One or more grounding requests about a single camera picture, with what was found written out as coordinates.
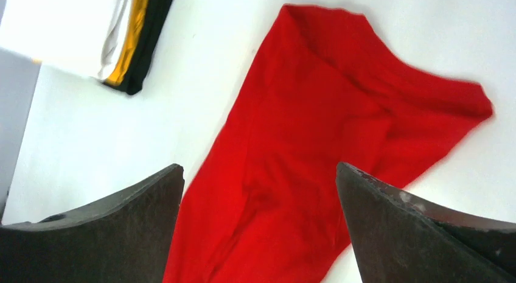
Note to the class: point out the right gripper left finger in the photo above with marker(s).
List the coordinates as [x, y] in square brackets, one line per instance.
[123, 237]

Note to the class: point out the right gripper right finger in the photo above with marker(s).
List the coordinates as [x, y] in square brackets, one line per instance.
[400, 237]

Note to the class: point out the red t shirt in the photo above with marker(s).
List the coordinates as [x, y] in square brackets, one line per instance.
[322, 89]

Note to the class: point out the white folded t shirt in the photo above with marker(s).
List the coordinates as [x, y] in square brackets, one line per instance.
[83, 37]

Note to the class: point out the yellow folded t shirt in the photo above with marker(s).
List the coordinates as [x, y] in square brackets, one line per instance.
[134, 28]

